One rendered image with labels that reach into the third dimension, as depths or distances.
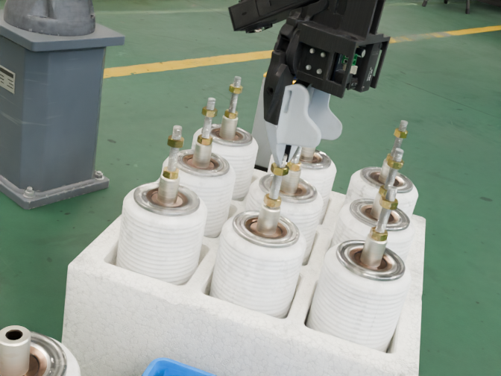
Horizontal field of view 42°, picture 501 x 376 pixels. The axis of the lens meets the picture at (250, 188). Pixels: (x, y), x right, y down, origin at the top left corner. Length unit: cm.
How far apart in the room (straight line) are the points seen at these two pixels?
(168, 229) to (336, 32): 27
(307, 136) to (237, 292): 19
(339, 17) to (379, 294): 28
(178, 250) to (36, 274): 36
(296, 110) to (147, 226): 21
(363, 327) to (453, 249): 70
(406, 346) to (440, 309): 44
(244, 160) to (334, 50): 37
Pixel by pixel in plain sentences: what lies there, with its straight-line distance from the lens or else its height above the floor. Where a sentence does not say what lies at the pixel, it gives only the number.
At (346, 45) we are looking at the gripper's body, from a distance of 59.
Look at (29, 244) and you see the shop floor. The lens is 112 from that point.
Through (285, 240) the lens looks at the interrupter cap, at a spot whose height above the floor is 25.
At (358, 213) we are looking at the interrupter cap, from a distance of 81.
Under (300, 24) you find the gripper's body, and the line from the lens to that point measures 61.
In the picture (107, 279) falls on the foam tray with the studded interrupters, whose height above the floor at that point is 18.
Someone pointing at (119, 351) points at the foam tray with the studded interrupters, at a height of 9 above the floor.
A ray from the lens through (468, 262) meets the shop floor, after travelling 136.
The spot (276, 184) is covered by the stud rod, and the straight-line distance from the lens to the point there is 70.
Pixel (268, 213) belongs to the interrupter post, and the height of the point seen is 28.
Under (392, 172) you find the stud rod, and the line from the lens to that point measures 80.
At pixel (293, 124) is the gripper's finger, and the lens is 64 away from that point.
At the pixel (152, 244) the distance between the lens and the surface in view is 72.
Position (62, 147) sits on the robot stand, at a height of 10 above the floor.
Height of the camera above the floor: 60
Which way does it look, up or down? 25 degrees down
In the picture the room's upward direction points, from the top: 12 degrees clockwise
